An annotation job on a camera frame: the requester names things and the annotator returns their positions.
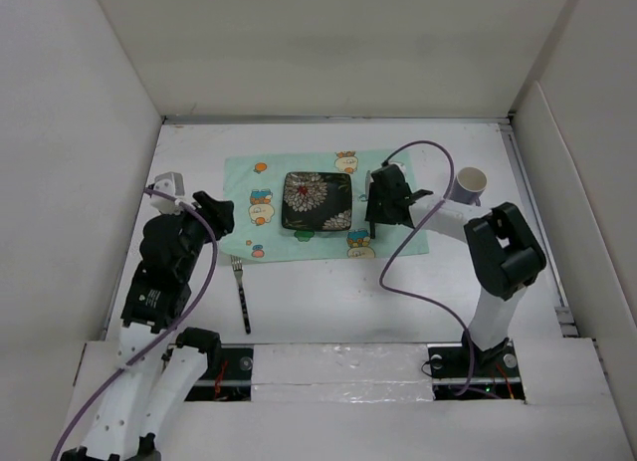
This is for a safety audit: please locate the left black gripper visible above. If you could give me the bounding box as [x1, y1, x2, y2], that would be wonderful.
[167, 190, 233, 277]

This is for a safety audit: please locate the steak knife patterned handle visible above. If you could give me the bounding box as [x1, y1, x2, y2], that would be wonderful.
[360, 170, 377, 241]

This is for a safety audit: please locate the green cartoon print cloth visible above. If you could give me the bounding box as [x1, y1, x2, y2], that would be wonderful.
[221, 149, 408, 262]

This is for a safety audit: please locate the metal fork patterned handle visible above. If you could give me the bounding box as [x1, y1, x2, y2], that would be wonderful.
[230, 255, 252, 335]

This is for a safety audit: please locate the black floral square plate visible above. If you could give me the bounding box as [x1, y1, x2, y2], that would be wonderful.
[281, 171, 353, 232]

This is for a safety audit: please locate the purple ceramic mug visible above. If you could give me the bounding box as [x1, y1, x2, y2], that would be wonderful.
[449, 167, 488, 206]

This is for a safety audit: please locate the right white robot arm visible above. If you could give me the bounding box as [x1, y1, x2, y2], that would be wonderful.
[365, 163, 546, 375]

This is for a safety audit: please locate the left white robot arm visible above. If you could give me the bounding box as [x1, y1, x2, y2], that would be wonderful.
[52, 186, 234, 460]

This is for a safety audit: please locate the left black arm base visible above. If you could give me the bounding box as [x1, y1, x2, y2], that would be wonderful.
[186, 345, 254, 402]

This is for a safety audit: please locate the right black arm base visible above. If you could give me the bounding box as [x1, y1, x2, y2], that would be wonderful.
[421, 342, 526, 401]

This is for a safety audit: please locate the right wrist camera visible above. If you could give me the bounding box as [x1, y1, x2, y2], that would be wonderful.
[382, 160, 408, 178]

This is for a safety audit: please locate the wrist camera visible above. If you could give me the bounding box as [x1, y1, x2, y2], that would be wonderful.
[382, 160, 408, 178]
[148, 171, 185, 215]

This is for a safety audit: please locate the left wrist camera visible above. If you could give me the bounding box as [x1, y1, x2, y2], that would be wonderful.
[148, 171, 185, 215]

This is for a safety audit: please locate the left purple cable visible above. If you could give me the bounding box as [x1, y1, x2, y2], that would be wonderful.
[49, 186, 220, 461]

